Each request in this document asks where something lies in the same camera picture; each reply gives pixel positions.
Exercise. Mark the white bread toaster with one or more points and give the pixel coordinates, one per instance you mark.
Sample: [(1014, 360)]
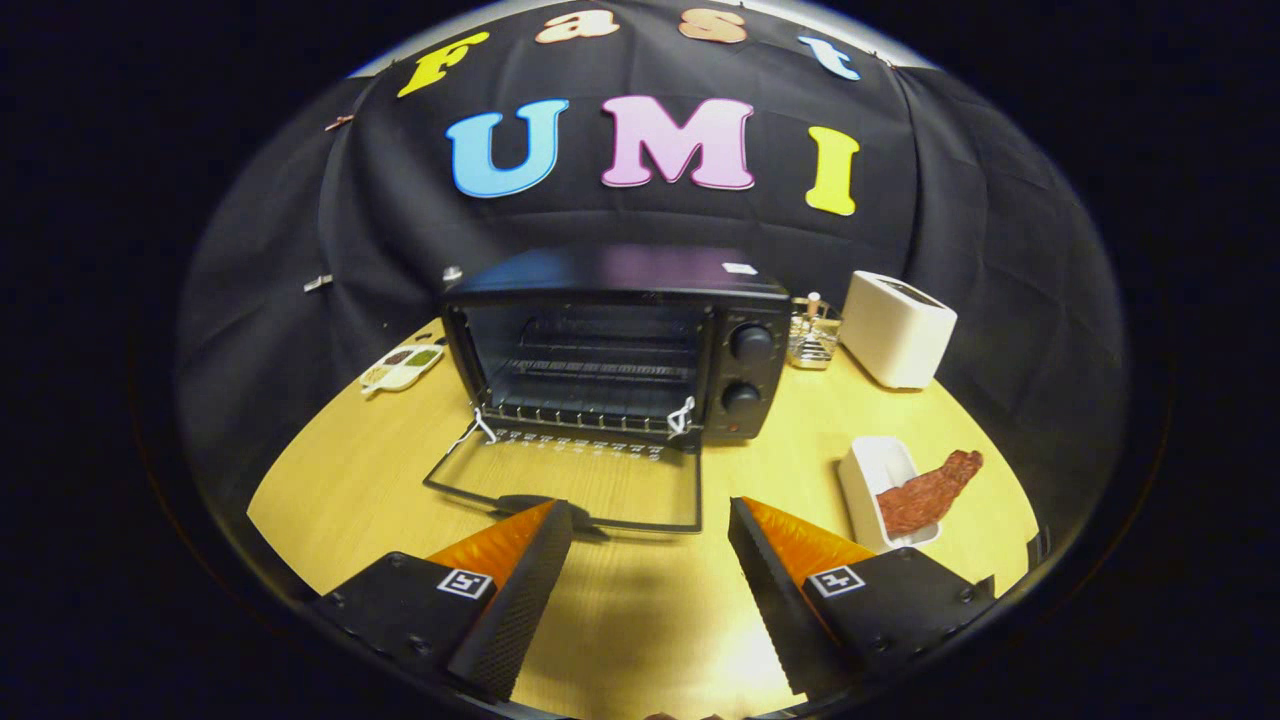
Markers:
[(890, 335)]

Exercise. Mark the black toaster oven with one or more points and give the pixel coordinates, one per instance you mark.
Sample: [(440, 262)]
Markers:
[(620, 275)]

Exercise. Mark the white clip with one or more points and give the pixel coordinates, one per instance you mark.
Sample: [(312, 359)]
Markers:
[(318, 283)]

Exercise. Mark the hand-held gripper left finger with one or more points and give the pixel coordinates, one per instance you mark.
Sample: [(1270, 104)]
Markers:
[(520, 610)]

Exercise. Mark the red clothespin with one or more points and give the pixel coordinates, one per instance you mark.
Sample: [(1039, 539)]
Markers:
[(339, 122)]

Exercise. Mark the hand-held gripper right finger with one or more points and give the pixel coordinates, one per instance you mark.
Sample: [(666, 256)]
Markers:
[(775, 610)]

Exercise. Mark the brown meat strip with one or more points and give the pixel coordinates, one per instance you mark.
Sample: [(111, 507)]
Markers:
[(925, 495)]

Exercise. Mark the white rectangular dish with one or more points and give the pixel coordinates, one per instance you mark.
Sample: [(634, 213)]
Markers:
[(865, 480)]

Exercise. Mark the black backdrop cloth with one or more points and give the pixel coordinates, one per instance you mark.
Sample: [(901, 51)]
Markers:
[(650, 220)]

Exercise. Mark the white divided snack plate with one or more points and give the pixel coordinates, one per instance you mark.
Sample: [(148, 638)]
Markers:
[(385, 377)]

